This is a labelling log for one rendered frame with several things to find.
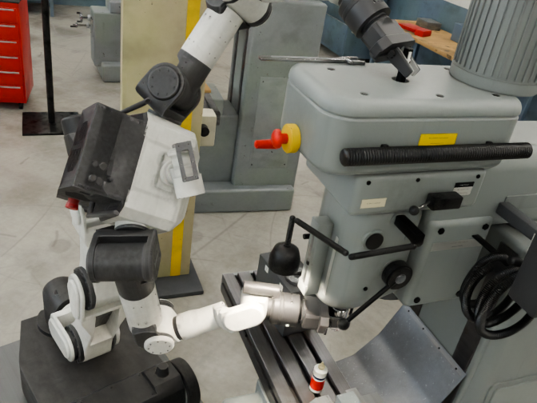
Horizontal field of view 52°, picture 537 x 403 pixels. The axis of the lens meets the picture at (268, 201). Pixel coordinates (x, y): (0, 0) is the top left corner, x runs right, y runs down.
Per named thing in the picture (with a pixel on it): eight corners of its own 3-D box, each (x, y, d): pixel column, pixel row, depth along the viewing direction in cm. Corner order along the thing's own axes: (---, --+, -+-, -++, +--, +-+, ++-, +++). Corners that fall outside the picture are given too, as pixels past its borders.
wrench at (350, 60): (262, 62, 113) (263, 58, 113) (256, 57, 116) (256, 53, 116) (364, 65, 122) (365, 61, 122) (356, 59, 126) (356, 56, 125)
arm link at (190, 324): (223, 337, 148) (157, 357, 151) (220, 305, 155) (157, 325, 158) (207, 317, 141) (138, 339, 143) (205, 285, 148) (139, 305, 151)
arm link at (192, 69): (172, 41, 132) (141, 89, 133) (201, 61, 130) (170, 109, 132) (188, 54, 143) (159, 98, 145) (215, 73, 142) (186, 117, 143)
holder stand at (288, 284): (282, 337, 183) (292, 290, 173) (252, 296, 199) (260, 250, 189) (312, 329, 188) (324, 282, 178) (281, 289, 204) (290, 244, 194)
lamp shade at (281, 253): (261, 263, 129) (264, 241, 126) (283, 253, 133) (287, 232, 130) (283, 280, 125) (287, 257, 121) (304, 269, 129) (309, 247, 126)
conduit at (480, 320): (468, 349, 128) (499, 278, 118) (428, 303, 141) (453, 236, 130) (528, 337, 135) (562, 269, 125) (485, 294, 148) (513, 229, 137)
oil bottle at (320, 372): (312, 394, 164) (319, 368, 158) (307, 384, 167) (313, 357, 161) (324, 392, 165) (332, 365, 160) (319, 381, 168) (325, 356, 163)
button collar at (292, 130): (289, 157, 113) (294, 131, 110) (278, 145, 118) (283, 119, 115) (298, 157, 114) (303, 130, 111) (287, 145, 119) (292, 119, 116)
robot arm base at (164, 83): (125, 103, 132) (167, 121, 130) (146, 53, 131) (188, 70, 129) (150, 113, 147) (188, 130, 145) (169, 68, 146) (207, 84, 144)
